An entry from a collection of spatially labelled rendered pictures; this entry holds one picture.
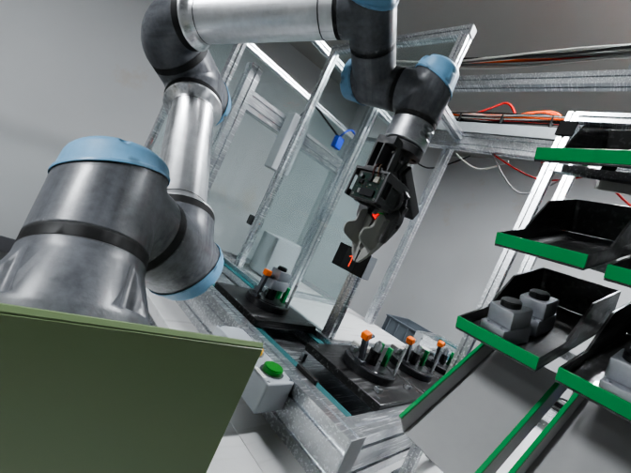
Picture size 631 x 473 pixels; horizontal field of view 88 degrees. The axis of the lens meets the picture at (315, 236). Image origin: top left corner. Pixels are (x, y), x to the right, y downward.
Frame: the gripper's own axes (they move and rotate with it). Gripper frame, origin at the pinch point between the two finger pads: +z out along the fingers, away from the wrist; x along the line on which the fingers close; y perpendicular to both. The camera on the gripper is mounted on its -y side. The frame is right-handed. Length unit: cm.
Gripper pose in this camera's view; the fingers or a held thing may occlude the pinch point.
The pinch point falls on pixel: (361, 255)
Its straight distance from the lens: 58.5
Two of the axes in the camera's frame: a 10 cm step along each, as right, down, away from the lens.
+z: -4.2, 9.1, 0.2
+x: 6.4, 3.1, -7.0
